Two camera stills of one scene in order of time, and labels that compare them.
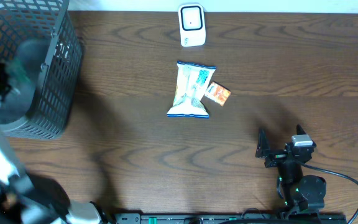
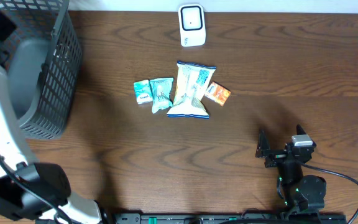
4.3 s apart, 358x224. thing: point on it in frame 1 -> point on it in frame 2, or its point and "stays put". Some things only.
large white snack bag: x=192 y=81 stays put
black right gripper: x=263 y=149 stays put
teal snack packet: x=16 y=73 -> x=161 y=89
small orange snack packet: x=218 y=93 stays put
